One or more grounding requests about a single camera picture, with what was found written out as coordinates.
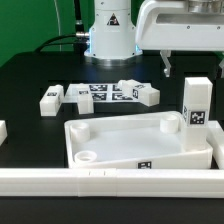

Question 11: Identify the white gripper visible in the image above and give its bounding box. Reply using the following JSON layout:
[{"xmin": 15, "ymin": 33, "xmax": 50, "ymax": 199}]
[{"xmin": 135, "ymin": 0, "xmax": 224, "ymax": 78}]

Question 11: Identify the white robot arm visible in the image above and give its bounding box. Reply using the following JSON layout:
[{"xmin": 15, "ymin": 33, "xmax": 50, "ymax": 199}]
[{"xmin": 85, "ymin": 0, "xmax": 224, "ymax": 75}]

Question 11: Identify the white thin cable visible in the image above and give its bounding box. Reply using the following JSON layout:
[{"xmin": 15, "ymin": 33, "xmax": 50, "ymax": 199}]
[{"xmin": 53, "ymin": 0, "xmax": 63, "ymax": 52}]

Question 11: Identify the white marker base plate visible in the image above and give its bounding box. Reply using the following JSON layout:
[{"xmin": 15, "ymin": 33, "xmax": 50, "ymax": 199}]
[{"xmin": 64, "ymin": 83, "xmax": 136, "ymax": 103}]

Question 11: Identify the white block left edge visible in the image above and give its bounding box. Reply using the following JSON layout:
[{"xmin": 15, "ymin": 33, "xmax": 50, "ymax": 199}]
[{"xmin": 0, "ymin": 120, "xmax": 7, "ymax": 146}]

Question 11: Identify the white desk top tray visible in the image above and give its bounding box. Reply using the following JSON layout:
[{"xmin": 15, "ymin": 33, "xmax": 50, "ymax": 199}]
[{"xmin": 64, "ymin": 111, "xmax": 213, "ymax": 169}]

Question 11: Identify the black cable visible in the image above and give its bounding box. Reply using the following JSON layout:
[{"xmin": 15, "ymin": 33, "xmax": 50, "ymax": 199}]
[{"xmin": 33, "ymin": 0, "xmax": 91, "ymax": 54}]

